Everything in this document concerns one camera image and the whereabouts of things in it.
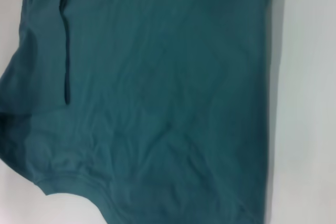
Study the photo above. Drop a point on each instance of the teal blue shirt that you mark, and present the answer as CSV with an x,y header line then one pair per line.
x,y
157,90

